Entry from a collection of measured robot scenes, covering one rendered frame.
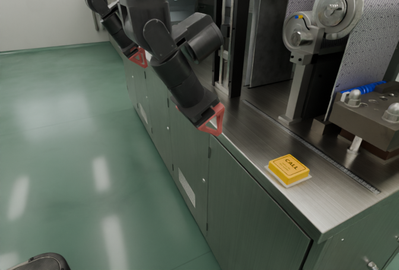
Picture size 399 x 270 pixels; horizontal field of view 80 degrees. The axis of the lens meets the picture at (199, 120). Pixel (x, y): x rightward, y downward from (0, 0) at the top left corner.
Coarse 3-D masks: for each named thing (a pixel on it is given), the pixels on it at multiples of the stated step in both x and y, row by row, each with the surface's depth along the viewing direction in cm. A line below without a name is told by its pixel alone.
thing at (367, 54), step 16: (368, 32) 65; (384, 32) 68; (352, 48) 65; (368, 48) 68; (384, 48) 71; (352, 64) 68; (368, 64) 72; (384, 64) 75; (336, 80) 69; (352, 80) 72; (368, 80) 76
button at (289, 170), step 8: (272, 160) 61; (280, 160) 61; (288, 160) 61; (296, 160) 61; (272, 168) 61; (280, 168) 59; (288, 168) 59; (296, 168) 59; (304, 168) 59; (280, 176) 58; (288, 176) 57; (296, 176) 57; (304, 176) 59; (288, 184) 57
